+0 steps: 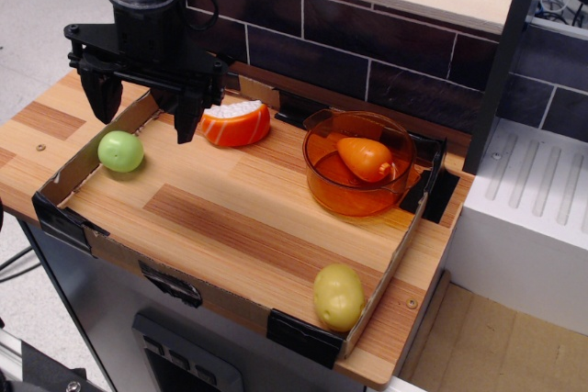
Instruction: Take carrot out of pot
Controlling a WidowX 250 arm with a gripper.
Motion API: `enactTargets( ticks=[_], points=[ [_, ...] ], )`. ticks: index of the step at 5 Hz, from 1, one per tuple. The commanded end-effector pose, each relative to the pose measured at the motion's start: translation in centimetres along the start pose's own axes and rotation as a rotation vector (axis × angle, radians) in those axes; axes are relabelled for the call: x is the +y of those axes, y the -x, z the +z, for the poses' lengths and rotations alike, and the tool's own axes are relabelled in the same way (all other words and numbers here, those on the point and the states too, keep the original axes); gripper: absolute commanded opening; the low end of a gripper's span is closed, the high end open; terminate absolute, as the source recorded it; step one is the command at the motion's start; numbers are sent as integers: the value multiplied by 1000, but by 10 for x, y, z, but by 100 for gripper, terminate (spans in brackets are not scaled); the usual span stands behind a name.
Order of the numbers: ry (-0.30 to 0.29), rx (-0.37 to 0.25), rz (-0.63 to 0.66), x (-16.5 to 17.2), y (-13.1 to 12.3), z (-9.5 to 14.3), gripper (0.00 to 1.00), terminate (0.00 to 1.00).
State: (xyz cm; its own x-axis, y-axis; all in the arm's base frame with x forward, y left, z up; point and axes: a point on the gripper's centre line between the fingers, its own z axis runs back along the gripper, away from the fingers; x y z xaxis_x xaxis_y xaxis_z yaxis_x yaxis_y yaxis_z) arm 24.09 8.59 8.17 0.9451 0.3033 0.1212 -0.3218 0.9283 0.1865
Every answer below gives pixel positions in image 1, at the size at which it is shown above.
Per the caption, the cardboard fence with black tape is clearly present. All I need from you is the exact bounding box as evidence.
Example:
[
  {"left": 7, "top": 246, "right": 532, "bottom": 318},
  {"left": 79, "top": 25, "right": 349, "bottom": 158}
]
[{"left": 34, "top": 73, "right": 458, "bottom": 383}]

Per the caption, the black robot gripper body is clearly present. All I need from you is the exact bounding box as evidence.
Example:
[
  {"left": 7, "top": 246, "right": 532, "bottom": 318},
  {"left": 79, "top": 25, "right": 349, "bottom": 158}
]
[{"left": 63, "top": 2, "right": 228, "bottom": 108}]

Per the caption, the green toy apple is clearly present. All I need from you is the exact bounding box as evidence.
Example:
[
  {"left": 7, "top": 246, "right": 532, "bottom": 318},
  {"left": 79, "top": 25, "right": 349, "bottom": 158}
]
[{"left": 97, "top": 130, "right": 144, "bottom": 173}]

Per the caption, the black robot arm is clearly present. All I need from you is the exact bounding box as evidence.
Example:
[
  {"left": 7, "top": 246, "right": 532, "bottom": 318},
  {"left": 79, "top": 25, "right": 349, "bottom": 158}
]
[{"left": 64, "top": 0, "right": 228, "bottom": 143}]

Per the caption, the grey control panel with buttons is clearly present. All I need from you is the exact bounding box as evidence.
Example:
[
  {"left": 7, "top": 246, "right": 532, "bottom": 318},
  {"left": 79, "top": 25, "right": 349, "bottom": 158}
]
[{"left": 132, "top": 314, "right": 244, "bottom": 392}]

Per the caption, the dark grey vertical post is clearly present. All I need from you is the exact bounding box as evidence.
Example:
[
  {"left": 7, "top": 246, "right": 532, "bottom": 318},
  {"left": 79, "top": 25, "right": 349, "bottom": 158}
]
[{"left": 462, "top": 0, "right": 533, "bottom": 174}]

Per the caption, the white toy sink drainboard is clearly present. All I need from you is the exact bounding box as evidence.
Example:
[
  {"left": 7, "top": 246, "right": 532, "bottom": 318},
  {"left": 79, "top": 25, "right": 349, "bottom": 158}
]
[{"left": 446, "top": 119, "right": 587, "bottom": 334}]

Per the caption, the yellow toy potato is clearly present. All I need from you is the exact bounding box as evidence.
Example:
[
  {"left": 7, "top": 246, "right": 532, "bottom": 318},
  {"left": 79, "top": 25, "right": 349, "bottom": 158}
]
[{"left": 313, "top": 263, "right": 366, "bottom": 332}]

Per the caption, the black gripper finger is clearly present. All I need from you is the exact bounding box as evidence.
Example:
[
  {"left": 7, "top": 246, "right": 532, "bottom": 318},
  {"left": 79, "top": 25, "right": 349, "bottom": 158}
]
[
  {"left": 174, "top": 87, "right": 207, "bottom": 144},
  {"left": 78, "top": 61, "right": 123, "bottom": 124}
]

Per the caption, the salmon sushi toy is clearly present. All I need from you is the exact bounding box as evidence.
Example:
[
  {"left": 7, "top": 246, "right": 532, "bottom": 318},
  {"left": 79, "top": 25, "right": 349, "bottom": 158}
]
[{"left": 200, "top": 100, "right": 270, "bottom": 147}]

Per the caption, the orange toy carrot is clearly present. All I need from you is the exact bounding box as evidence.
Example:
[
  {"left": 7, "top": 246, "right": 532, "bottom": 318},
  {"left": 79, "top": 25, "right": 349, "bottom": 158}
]
[{"left": 336, "top": 137, "right": 392, "bottom": 183}]

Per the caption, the orange transparent plastic pot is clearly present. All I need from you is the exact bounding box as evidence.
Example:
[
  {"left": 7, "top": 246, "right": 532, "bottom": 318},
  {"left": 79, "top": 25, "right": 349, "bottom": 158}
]
[{"left": 302, "top": 109, "right": 421, "bottom": 217}]

